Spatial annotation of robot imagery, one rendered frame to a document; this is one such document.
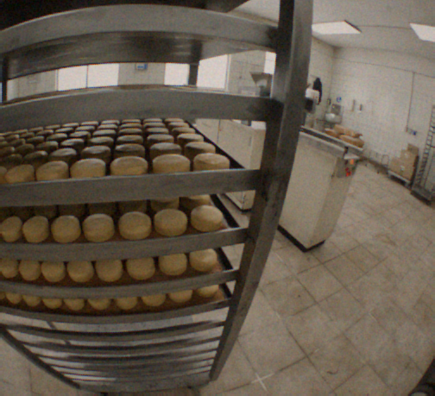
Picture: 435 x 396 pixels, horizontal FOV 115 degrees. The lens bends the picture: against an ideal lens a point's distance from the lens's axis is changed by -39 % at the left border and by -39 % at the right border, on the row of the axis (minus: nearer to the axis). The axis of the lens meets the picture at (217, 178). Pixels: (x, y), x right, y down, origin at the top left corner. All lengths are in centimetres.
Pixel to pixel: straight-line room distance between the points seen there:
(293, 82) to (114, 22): 19
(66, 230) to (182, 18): 30
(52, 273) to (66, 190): 20
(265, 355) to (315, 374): 32
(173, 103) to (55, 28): 16
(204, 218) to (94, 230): 16
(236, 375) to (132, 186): 110
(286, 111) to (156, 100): 14
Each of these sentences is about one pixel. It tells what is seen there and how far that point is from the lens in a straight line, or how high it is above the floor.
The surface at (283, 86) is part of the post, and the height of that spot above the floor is 117.
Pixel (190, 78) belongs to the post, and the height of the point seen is 117.
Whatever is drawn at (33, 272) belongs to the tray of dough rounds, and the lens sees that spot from 44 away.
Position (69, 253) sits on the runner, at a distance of 32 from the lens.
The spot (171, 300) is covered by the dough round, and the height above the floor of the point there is 77.
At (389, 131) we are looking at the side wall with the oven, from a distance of 581.
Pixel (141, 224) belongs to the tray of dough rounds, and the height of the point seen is 97.
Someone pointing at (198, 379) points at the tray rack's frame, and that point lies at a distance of 104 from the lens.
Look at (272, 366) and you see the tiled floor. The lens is 128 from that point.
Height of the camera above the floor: 116
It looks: 24 degrees down
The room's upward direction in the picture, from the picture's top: 6 degrees clockwise
